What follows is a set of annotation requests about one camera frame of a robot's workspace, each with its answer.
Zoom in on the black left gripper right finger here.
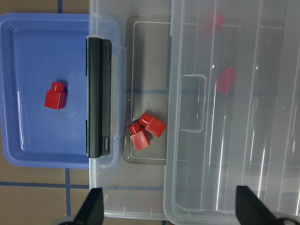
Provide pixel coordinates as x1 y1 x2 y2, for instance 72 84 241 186
235 186 300 225

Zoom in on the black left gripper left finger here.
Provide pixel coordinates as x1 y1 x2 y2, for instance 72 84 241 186
55 187 104 225

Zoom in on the clear plastic box lid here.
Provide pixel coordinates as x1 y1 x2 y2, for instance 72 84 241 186
163 0 300 225

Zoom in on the clear plastic storage box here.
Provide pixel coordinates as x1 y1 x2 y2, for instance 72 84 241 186
89 0 172 220

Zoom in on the red block in box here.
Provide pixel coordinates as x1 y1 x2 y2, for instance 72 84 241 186
128 121 150 151
203 12 225 35
139 113 167 138
216 66 236 95

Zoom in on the red block in tray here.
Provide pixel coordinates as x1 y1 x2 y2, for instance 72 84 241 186
44 81 67 110

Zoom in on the blue plastic tray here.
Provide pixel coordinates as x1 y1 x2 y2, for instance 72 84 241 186
0 13 121 170

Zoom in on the black box latch handle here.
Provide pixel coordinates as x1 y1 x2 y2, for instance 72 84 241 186
86 37 112 158

